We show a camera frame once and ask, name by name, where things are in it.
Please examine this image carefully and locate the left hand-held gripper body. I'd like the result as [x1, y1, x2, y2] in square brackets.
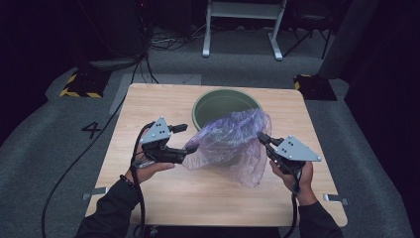
[140, 116, 173, 164]

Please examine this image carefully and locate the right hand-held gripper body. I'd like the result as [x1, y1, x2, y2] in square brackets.
[273, 134, 323, 176]

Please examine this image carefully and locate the purple plastic bag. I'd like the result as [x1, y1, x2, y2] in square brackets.
[182, 108, 272, 188]

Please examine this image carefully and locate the green plastic trash bin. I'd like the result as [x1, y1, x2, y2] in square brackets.
[191, 88, 263, 133]

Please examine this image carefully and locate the person's left hand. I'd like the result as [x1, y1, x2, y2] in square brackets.
[127, 145, 176, 185]

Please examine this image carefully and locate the person's right hand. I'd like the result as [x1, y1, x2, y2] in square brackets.
[269, 161, 318, 206]

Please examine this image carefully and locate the black yellow striped base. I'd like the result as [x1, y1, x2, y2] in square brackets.
[58, 68, 112, 99]
[293, 73, 338, 102]

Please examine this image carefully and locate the grey stand base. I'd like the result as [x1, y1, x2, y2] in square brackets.
[88, 57, 141, 71]

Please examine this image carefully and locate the grey column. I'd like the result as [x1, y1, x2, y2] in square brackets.
[317, 0, 380, 80]

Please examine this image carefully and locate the black chair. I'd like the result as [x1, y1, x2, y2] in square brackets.
[282, 0, 335, 60]

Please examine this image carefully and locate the black bead bracelet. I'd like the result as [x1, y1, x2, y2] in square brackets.
[119, 174, 139, 194]

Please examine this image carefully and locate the right hand-held gripper cable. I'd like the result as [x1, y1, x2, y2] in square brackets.
[281, 162, 303, 238]

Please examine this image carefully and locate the hand-held gripper cable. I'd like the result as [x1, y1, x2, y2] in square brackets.
[281, 162, 303, 238]
[129, 121, 157, 238]

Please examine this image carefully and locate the small metal table bracket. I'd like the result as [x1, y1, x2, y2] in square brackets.
[322, 193, 349, 206]
[81, 186, 109, 201]

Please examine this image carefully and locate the left hand-held gripper cable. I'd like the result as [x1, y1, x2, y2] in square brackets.
[129, 121, 157, 238]

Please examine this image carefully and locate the tangle of floor cables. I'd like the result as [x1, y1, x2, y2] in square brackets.
[148, 24, 212, 53]

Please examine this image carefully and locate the white metal stand frame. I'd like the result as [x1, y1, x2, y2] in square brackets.
[201, 0, 288, 62]

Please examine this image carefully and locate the long black floor cable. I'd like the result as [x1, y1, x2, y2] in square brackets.
[41, 53, 149, 238]

